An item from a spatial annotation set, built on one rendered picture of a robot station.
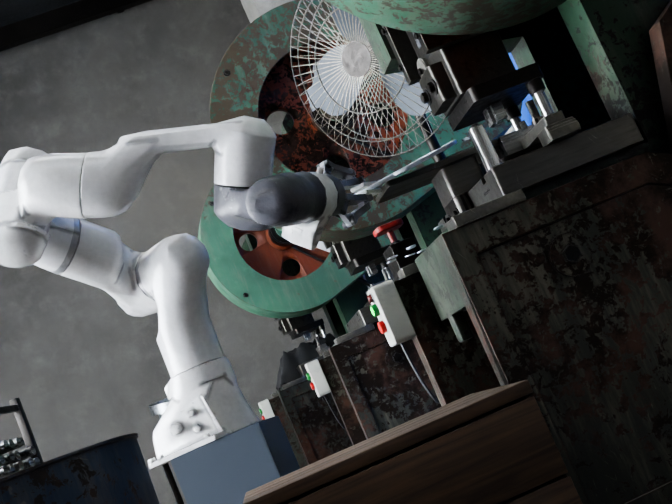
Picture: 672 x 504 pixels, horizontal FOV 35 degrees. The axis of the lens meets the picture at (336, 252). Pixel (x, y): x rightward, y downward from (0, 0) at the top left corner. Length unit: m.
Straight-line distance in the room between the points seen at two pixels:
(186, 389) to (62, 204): 0.45
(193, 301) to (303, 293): 3.19
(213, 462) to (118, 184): 0.54
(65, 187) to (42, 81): 7.55
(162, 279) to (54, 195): 0.32
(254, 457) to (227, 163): 0.55
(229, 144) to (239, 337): 7.01
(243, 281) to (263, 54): 1.78
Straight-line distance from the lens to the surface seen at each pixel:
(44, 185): 1.79
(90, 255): 1.99
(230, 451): 1.97
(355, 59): 3.05
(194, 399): 2.00
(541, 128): 2.05
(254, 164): 1.75
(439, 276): 2.21
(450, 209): 2.17
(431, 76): 2.20
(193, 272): 1.99
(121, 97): 9.21
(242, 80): 3.60
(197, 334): 2.02
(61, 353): 8.77
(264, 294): 5.17
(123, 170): 1.77
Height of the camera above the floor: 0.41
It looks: 8 degrees up
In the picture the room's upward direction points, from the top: 23 degrees counter-clockwise
